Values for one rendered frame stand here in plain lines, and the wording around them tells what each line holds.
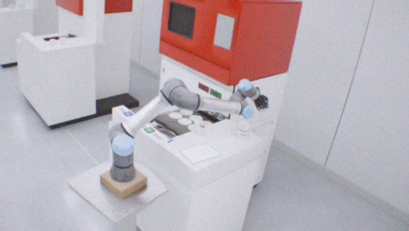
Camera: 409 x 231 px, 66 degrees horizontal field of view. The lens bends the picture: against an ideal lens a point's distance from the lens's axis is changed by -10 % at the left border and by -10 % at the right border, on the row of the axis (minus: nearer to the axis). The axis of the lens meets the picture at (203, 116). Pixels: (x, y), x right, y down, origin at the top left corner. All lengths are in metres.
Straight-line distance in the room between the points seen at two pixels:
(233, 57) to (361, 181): 2.12
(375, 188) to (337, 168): 0.47
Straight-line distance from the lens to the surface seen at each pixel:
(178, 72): 2.82
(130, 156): 1.87
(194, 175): 1.93
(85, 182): 2.04
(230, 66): 2.33
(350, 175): 3.84
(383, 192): 3.78
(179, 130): 2.40
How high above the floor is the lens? 2.09
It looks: 27 degrees down
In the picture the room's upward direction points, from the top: 8 degrees clockwise
